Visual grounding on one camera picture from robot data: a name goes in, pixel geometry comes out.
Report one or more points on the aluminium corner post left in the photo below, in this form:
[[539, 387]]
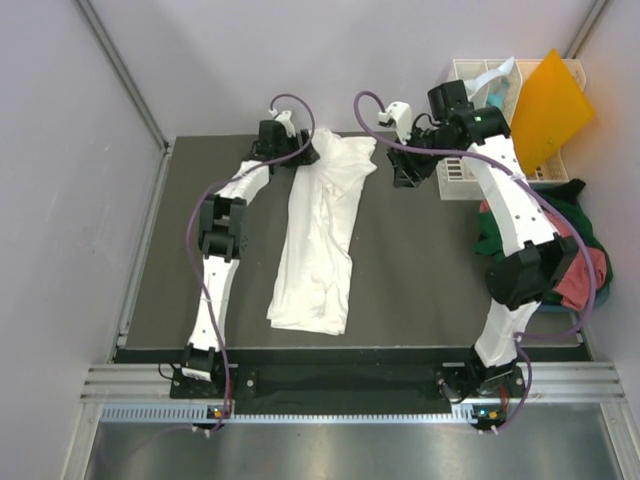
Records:
[[95, 25]]

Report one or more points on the aluminium corner post right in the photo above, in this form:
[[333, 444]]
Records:
[[594, 14]]

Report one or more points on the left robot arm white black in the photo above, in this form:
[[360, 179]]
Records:
[[220, 240]]

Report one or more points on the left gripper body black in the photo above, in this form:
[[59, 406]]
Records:
[[289, 145]]

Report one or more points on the grey slotted cable duct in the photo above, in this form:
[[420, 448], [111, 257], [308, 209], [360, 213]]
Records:
[[207, 415]]

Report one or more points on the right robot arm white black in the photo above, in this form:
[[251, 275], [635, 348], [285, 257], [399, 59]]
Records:
[[535, 256]]

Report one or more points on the orange plastic folder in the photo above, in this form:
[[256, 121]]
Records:
[[551, 108]]

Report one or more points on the aluminium corner post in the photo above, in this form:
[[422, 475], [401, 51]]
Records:
[[594, 14], [95, 25]]

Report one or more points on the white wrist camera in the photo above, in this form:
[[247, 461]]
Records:
[[399, 116], [284, 117]]

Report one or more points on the aluminium frame rail front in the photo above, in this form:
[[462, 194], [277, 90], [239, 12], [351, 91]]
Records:
[[580, 382]]

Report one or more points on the white plastic file organizer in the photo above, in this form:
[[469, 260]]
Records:
[[553, 171]]

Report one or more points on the pink t shirt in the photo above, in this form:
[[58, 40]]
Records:
[[580, 270]]

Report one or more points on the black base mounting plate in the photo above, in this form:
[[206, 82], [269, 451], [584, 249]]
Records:
[[340, 375]]

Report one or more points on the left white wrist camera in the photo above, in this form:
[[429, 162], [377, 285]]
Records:
[[284, 117]]

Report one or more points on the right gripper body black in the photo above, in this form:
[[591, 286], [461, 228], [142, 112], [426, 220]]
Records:
[[422, 164]]

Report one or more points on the white printed t shirt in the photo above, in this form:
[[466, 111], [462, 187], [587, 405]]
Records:
[[312, 287]]

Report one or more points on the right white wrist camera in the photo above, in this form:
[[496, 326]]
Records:
[[399, 116]]

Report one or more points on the green t shirt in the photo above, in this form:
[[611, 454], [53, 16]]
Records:
[[580, 210]]

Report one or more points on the teal white headphones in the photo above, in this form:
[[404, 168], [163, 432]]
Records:
[[497, 85]]

